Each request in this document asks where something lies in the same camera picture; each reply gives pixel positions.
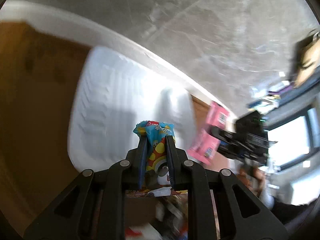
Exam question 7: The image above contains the pink snack packet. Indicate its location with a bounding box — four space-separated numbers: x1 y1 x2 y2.
187 101 229 165

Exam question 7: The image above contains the light blue cartoon snack bag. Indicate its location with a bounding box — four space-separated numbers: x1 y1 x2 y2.
133 121 175 190

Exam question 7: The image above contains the person's right hand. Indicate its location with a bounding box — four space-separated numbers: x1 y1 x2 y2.
236 165 266 198

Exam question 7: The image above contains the beige red snack packet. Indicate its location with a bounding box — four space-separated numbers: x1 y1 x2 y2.
126 187 188 198

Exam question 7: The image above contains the white plastic tray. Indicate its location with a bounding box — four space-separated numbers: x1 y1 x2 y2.
68 47 197 171

